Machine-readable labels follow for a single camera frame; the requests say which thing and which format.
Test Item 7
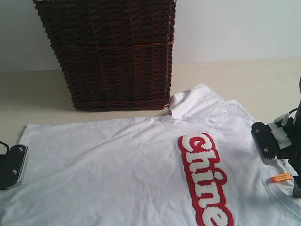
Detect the white t-shirt with red logo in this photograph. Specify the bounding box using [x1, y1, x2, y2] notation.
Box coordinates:
[0, 84, 301, 226]

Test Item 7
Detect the dark brown wicker basket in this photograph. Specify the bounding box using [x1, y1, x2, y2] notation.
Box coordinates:
[34, 0, 176, 111]

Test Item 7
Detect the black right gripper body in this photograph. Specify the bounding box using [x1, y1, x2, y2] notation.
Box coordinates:
[282, 98, 301, 198]

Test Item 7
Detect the black left camera cable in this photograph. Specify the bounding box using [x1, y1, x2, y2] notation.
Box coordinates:
[0, 140, 10, 155]

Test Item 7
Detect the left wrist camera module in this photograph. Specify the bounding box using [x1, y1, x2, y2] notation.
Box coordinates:
[0, 141, 28, 191]

